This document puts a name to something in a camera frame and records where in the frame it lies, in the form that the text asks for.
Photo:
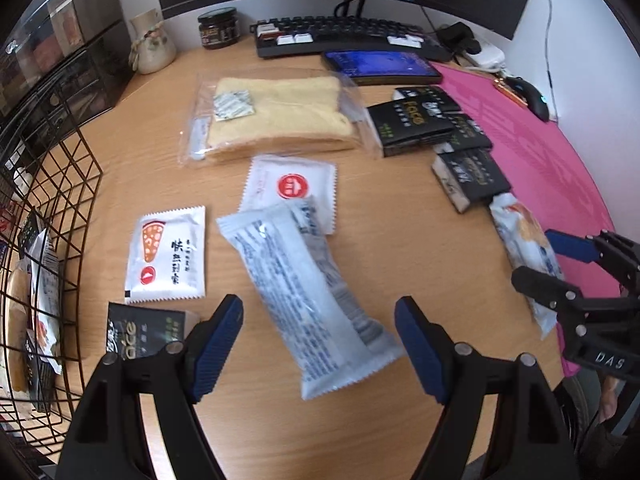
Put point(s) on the black keyboard with white keys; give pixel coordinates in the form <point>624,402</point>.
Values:
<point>340,30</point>

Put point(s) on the clear bag of sliced cake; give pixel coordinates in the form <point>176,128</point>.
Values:
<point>280,110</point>

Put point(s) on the black plug adapter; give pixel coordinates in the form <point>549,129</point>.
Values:
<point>455,35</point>

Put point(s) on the white desiccant sachet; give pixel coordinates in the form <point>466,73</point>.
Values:
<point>232,105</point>

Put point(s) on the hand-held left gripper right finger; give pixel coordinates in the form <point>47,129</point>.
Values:
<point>420,350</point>

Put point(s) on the dark glass jar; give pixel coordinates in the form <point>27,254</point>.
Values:
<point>217,30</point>

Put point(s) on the white snack packet orange print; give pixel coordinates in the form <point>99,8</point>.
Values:
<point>45,310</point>
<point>525,245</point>

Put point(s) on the smartphone in dark case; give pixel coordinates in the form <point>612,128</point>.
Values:
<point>380,65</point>

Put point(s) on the long white snack packet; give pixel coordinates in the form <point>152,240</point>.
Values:
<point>300,285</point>

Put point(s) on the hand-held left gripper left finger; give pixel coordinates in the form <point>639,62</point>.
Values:
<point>220,345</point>

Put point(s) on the black computer mouse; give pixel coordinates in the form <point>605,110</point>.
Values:
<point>532,97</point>

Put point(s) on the white sachet with red circle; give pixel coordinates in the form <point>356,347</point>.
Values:
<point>285,180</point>

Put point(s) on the cream ceramic vase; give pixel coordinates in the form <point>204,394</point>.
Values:
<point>152,45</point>

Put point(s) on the white sachet with pizza print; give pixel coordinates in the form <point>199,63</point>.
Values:
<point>165,255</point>

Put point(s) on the dark acrylic storage drawers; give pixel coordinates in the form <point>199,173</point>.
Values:
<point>75,75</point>

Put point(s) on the bread bun packet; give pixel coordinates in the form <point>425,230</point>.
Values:
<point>17,320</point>

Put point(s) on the black snack packet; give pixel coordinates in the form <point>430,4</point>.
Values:
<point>37,385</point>
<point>470,132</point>
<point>140,330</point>
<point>472,175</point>
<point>405,125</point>
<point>430,97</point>

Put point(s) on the pink desk mat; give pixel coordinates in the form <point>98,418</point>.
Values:
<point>540,160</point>

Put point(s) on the white power strip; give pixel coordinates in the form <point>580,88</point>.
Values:
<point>487,55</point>

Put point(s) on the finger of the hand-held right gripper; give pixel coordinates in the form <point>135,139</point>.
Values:
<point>545,290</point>
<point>570,246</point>

